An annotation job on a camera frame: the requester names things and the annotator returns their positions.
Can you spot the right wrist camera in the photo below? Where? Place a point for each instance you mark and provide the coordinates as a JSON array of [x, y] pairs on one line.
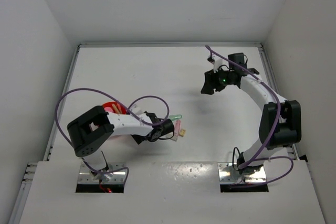
[[216, 61]]

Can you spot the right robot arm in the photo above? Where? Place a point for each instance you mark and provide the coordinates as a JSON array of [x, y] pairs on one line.
[[280, 123]]

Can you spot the aluminium frame rail left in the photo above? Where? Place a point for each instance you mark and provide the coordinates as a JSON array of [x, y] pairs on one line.
[[61, 103]]

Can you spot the pink correction tape case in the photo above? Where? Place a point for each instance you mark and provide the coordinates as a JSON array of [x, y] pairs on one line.
[[177, 127]]

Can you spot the yellow pen with clear cap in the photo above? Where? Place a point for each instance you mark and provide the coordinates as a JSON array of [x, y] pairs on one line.
[[116, 108]]

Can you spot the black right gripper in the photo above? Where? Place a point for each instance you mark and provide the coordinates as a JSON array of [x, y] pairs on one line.
[[211, 83]]

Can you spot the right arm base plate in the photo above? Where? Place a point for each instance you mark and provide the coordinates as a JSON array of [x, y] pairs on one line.
[[228, 174]]

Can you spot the pink glue stick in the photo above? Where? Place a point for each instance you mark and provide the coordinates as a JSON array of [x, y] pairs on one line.
[[108, 109]]

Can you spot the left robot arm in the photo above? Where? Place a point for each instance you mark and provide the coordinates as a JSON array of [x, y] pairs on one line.
[[89, 132]]

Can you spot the orange round desk organizer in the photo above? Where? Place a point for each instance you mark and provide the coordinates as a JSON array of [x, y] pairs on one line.
[[110, 103]]

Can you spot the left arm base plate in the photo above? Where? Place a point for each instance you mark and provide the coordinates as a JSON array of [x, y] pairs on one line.
[[117, 175]]

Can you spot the yellow eraser block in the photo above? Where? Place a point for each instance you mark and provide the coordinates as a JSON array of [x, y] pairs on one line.
[[182, 132]]

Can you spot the green correction tape case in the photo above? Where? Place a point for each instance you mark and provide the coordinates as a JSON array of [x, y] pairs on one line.
[[175, 117]]

